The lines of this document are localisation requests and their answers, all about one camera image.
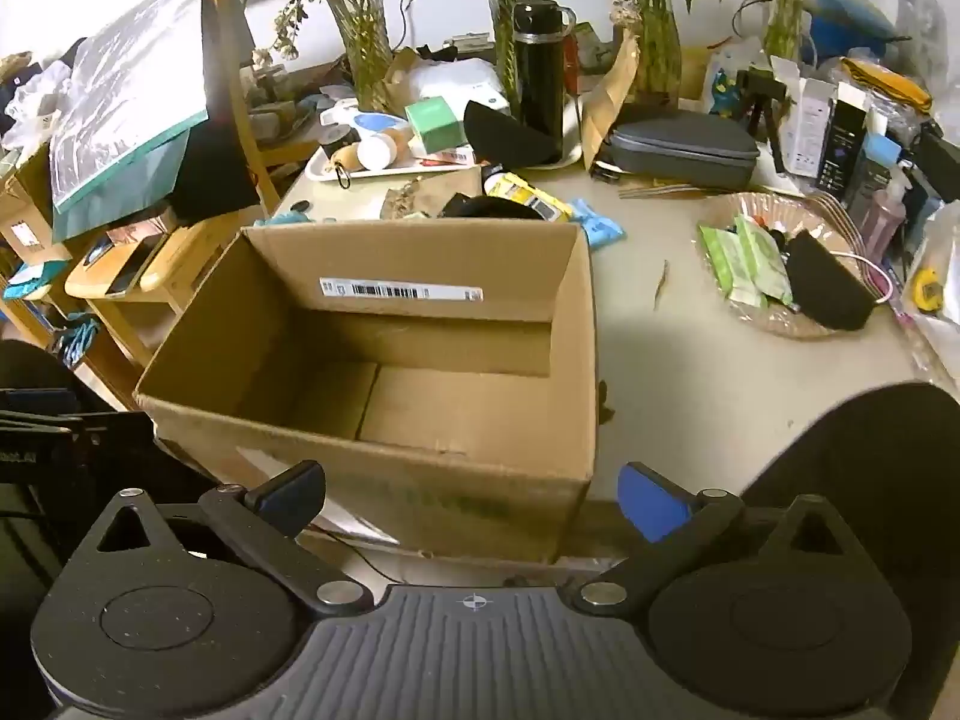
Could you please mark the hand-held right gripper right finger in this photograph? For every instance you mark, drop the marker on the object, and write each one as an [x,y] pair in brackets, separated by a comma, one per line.
[652,502]

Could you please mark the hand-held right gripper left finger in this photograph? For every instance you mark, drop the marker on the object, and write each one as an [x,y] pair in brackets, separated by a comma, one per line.
[289,499]

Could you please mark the cardboard box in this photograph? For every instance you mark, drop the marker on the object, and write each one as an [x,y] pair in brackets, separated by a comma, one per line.
[420,345]

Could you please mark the blue tissue packet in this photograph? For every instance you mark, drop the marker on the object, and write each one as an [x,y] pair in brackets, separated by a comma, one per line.
[600,223]

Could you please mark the yellow packet with label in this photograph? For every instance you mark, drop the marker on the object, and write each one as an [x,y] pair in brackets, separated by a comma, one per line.
[529,199]

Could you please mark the woven basket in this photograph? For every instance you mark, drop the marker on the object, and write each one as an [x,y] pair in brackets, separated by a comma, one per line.
[750,315]

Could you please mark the thin brown stick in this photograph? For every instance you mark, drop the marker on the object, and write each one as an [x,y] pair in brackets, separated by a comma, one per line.
[660,281]

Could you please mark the wooden chair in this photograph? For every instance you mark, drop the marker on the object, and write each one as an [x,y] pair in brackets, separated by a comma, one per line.
[187,255]

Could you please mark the green packets in basket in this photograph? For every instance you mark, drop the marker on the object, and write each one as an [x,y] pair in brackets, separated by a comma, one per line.
[742,262]

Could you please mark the black fabric pouch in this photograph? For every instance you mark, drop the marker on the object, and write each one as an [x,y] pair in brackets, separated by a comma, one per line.
[829,285]

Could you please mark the small black round cap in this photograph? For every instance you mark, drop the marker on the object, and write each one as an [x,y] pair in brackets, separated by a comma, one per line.
[298,207]

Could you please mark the black bag roll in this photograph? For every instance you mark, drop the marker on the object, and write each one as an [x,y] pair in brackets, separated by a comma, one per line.
[469,208]

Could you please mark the white tray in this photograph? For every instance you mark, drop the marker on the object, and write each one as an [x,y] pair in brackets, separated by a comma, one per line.
[390,169]

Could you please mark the yellow tape measure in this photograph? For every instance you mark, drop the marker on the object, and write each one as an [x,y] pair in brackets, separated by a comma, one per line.
[928,289]

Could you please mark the grey zip case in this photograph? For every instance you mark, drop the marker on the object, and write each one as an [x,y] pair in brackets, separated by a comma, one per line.
[679,146]

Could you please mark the white bottle orange label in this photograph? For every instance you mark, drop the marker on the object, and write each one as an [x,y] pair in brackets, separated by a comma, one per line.
[379,150]

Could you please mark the black round jar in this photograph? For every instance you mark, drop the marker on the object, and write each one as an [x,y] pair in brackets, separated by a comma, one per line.
[336,139]

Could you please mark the poster board teal edge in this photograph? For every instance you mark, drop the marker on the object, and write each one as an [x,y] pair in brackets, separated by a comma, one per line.
[127,90]

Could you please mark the pink pump bottle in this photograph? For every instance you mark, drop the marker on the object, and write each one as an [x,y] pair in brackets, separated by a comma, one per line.
[885,214]

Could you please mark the red and white box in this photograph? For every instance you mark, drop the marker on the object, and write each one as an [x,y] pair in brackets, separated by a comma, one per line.
[450,156]

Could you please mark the blue white bottle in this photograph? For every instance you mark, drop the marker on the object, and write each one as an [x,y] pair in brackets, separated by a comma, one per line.
[367,120]

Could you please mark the tall blue box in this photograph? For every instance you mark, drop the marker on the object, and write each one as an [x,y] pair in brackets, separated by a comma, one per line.
[870,172]

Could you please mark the green and white box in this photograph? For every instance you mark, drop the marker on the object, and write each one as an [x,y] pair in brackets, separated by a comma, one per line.
[433,120]

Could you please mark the black mini tripod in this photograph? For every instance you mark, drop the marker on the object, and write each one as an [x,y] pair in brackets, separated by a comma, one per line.
[765,112]

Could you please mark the tall white box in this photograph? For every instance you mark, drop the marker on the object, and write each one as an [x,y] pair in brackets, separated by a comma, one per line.
[806,124]

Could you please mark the tall black box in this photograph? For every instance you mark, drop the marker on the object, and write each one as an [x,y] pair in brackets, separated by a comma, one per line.
[844,135]

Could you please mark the brown paper bag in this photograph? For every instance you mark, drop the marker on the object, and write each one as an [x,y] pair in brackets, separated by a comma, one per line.
[607,90]

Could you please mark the black thermos bottle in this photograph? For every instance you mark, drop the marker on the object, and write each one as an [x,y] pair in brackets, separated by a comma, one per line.
[538,75]

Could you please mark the large white packet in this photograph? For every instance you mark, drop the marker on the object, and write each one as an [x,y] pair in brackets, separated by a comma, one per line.
[450,79]

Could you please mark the glass vase with bamboo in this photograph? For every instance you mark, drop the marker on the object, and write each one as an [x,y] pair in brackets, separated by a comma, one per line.
[367,52]
[656,37]
[504,37]
[786,15]

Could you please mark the dried white flowers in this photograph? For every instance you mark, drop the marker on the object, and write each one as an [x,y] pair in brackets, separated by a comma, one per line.
[289,22]

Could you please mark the yellow and black bag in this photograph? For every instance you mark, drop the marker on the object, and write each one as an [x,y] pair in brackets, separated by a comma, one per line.
[889,82]

